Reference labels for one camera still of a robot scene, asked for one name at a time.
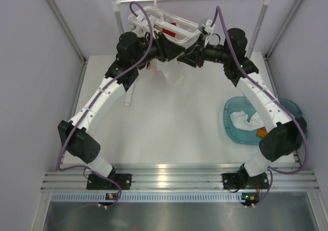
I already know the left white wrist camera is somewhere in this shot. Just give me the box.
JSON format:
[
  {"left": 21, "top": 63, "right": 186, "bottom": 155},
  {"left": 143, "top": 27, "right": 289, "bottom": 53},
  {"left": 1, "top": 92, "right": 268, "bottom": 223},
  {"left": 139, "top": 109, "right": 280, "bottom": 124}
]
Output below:
[{"left": 136, "top": 15, "right": 159, "bottom": 32}]

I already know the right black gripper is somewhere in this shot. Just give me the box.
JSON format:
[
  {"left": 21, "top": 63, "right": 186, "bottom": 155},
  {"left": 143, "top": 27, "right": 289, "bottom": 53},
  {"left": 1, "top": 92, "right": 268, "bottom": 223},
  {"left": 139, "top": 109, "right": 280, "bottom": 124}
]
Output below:
[{"left": 177, "top": 35, "right": 231, "bottom": 69}]

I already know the teal plastic basket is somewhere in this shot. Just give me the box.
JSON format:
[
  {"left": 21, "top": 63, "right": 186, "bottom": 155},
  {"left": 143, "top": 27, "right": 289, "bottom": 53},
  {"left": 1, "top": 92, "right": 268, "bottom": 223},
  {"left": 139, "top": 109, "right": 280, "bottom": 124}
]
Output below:
[{"left": 222, "top": 96, "right": 303, "bottom": 146}]

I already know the white plastic clip hanger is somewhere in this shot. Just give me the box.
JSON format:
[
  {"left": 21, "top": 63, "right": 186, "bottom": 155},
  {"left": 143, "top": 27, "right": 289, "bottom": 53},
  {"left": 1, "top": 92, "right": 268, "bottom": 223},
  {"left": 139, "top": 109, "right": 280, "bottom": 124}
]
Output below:
[{"left": 128, "top": 0, "right": 200, "bottom": 47}]

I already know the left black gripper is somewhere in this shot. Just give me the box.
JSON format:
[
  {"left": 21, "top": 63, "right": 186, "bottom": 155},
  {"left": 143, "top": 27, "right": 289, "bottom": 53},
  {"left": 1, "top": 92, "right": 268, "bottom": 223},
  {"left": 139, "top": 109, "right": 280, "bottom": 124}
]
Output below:
[{"left": 131, "top": 30, "right": 185, "bottom": 68}]

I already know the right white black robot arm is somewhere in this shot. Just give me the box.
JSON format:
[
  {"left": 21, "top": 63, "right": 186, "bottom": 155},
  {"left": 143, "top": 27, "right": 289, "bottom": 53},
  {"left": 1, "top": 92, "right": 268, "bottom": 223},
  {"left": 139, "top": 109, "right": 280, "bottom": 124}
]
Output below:
[{"left": 178, "top": 28, "right": 307, "bottom": 189}]

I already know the white metal drying rack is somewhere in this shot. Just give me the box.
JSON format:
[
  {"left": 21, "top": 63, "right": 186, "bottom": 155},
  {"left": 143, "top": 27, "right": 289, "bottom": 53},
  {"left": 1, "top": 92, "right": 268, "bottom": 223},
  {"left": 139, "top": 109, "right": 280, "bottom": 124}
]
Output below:
[{"left": 110, "top": 0, "right": 271, "bottom": 107}]

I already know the aluminium mounting rail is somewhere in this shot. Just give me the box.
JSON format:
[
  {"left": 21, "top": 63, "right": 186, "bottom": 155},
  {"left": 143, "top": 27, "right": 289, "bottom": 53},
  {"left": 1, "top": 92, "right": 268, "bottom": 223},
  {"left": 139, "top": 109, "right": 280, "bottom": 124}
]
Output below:
[{"left": 41, "top": 164, "right": 319, "bottom": 192}]

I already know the perforated cable duct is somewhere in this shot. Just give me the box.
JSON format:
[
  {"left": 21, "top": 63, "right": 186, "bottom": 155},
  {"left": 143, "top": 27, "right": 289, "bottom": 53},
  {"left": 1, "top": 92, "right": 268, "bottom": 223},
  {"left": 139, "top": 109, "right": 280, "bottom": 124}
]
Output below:
[{"left": 51, "top": 192, "right": 259, "bottom": 203}]

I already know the white sock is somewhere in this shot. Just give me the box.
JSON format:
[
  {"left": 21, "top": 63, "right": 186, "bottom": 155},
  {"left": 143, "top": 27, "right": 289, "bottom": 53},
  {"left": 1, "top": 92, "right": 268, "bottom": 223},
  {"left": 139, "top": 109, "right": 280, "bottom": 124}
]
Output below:
[
  {"left": 157, "top": 59, "right": 186, "bottom": 86},
  {"left": 230, "top": 111, "right": 264, "bottom": 131}
]

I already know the orange purple sock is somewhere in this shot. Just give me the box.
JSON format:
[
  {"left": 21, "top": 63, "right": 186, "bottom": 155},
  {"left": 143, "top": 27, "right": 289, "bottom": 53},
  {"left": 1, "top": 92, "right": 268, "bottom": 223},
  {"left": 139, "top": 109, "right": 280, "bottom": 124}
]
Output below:
[{"left": 256, "top": 128, "right": 268, "bottom": 138}]

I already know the red sock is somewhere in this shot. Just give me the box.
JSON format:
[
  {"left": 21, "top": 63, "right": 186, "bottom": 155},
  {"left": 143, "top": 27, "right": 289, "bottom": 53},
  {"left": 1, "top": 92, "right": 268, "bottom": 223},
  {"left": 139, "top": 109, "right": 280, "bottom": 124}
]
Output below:
[{"left": 157, "top": 22, "right": 179, "bottom": 37}]

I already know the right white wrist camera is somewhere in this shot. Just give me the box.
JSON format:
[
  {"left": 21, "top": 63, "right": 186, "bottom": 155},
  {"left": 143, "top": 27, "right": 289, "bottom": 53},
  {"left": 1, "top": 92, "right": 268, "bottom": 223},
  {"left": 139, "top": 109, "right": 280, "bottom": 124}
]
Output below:
[{"left": 197, "top": 18, "right": 215, "bottom": 36}]

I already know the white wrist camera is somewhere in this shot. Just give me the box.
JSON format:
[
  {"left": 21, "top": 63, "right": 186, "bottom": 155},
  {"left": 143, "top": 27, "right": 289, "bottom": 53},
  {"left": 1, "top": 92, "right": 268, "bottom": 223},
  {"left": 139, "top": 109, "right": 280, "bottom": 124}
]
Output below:
[
  {"left": 197, "top": 18, "right": 215, "bottom": 36},
  {"left": 136, "top": 15, "right": 159, "bottom": 32}
]

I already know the pink sock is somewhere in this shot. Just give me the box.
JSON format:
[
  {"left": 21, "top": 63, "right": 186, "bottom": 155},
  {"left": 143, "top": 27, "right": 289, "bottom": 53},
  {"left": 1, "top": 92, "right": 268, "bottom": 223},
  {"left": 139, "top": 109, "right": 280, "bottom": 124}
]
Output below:
[{"left": 149, "top": 59, "right": 160, "bottom": 73}]

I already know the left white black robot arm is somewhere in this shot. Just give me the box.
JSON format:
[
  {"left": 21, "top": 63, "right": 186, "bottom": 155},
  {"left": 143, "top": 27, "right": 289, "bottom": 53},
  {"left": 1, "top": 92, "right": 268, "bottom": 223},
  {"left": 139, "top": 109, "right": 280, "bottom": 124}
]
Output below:
[{"left": 58, "top": 32, "right": 185, "bottom": 188}]

